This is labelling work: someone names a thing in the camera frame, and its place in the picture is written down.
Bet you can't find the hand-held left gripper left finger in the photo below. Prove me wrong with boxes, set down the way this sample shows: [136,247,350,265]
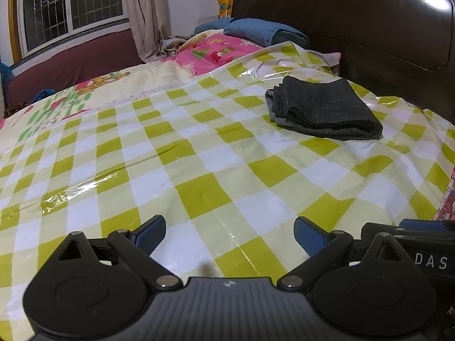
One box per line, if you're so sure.
[57,215,183,291]

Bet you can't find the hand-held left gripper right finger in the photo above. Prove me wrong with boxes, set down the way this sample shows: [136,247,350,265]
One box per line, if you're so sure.
[276,216,416,291]

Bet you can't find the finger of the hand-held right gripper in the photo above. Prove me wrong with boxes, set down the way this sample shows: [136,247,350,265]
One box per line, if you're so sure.
[360,219,455,239]

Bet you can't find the dark grey pants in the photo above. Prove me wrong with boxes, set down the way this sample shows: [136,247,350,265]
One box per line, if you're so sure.
[265,76,384,141]

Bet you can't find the green checkered plastic sheet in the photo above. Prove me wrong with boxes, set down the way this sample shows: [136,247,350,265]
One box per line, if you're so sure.
[0,41,455,338]

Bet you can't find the pale pink cloth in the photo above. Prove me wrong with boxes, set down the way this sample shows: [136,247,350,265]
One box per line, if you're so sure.
[321,51,342,76]

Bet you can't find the blue cloth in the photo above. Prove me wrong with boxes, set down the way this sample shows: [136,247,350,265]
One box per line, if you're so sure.
[34,88,57,102]
[0,62,14,90]

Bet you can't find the maroon sofa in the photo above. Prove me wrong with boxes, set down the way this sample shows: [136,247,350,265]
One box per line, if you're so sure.
[5,28,144,112]

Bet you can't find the dark wooden headboard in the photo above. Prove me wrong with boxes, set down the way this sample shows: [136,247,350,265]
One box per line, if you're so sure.
[231,0,455,126]

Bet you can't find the blue folded blanket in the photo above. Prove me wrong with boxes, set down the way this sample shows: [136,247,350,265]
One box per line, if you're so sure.
[194,18,310,47]

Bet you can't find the beige curtain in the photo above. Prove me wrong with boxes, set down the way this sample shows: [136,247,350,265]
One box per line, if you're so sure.
[123,0,173,65]

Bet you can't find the yellow packet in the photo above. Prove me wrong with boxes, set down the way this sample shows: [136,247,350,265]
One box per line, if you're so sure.
[214,0,234,19]

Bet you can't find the barred window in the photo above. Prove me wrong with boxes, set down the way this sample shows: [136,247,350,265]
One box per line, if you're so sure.
[16,0,130,56]

